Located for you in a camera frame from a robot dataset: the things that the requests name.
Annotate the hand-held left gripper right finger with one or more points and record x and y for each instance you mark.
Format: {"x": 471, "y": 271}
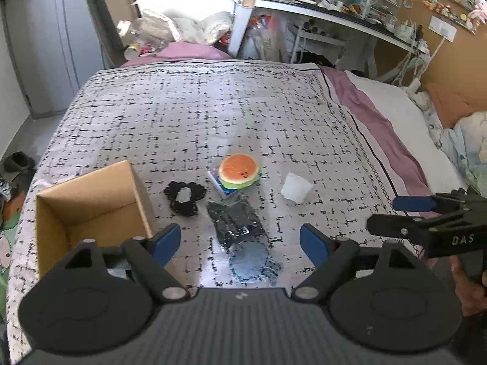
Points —
{"x": 312, "y": 241}

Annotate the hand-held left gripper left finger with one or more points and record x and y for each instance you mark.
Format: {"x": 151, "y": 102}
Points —
{"x": 167, "y": 242}

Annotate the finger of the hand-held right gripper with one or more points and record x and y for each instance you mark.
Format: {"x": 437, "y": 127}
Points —
{"x": 392, "y": 226}
{"x": 413, "y": 203}

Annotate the black lace coaster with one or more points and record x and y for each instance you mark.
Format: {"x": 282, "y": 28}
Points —
{"x": 187, "y": 210}

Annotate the small white clear lump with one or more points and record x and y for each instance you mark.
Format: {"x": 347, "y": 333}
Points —
{"x": 183, "y": 196}

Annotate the white soft cup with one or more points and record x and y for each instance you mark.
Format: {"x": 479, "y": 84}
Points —
{"x": 295, "y": 188}

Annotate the blue fluffy cloth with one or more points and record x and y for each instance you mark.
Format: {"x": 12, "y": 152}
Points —
{"x": 251, "y": 262}

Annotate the dark plastic packet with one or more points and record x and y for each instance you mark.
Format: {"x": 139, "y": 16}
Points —
{"x": 236, "y": 224}

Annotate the blue tissue packet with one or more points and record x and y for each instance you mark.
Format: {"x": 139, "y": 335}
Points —
{"x": 221, "y": 191}

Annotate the brown cardboard box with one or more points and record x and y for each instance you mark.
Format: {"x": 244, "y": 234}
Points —
{"x": 110, "y": 186}

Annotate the orange burger plush toy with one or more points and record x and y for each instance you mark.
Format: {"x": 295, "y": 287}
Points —
{"x": 239, "y": 169}

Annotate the person's right hand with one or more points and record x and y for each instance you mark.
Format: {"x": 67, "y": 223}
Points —
{"x": 470, "y": 296}

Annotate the white mattress sheet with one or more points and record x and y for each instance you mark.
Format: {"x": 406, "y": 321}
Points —
{"x": 411, "y": 121}

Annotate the light blue patterned quilt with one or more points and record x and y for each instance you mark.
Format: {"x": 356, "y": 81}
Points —
{"x": 471, "y": 140}

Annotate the orange pillow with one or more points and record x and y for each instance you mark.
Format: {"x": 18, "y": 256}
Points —
{"x": 452, "y": 102}

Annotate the grey grid printed blanket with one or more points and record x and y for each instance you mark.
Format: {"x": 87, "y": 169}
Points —
{"x": 228, "y": 114}

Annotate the green cartoon rug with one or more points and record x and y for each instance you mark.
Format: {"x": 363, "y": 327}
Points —
{"x": 5, "y": 243}

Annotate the dark boots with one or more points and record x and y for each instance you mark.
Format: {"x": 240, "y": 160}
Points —
{"x": 19, "y": 161}

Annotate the grey striped sneakers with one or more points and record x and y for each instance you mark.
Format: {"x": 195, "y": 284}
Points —
{"x": 3, "y": 186}

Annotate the paper cup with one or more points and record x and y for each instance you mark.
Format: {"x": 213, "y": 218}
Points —
{"x": 133, "y": 50}

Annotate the white desk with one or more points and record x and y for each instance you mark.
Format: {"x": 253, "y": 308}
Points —
{"x": 342, "y": 16}

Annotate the clear plastic jar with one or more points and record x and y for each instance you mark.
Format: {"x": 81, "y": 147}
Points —
{"x": 131, "y": 30}

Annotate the silver foil bag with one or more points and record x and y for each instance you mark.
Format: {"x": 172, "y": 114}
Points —
{"x": 159, "y": 24}

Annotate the white crumpled cloth pile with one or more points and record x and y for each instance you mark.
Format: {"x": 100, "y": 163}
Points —
{"x": 205, "y": 26}

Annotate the grey door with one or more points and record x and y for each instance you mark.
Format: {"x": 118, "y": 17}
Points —
{"x": 57, "y": 26}

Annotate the white wall outlet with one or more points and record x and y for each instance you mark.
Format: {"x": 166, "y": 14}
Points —
{"x": 443, "y": 28}

